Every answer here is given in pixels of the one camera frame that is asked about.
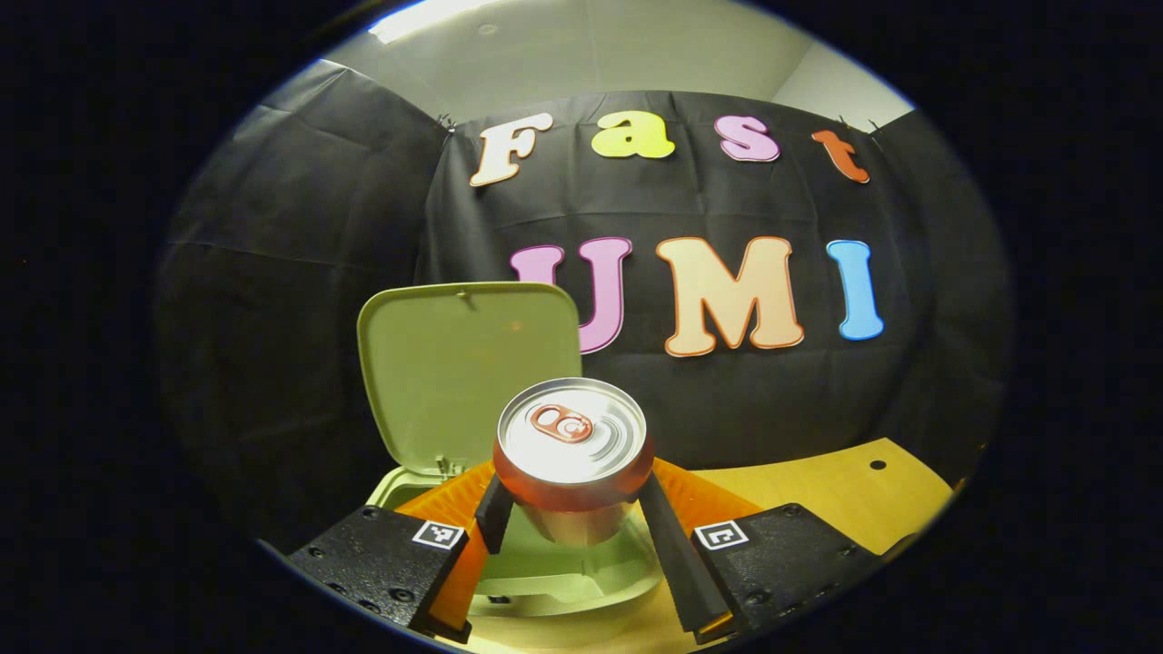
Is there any green desktop garbage bin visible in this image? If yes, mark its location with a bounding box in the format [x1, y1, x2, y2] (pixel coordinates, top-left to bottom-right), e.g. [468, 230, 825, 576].
[356, 282, 664, 619]

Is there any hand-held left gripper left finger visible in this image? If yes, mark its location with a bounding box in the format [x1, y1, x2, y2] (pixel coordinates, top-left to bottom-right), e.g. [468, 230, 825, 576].
[286, 459, 519, 644]

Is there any wooden desktop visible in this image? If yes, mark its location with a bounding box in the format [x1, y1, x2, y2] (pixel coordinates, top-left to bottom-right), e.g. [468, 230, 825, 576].
[436, 438, 955, 654]

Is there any orange pop can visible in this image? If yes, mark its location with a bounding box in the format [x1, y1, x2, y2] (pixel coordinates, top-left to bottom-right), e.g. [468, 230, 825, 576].
[493, 377, 655, 548]

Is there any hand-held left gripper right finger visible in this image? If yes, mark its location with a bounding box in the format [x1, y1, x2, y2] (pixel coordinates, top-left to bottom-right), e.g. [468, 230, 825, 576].
[636, 457, 882, 644]

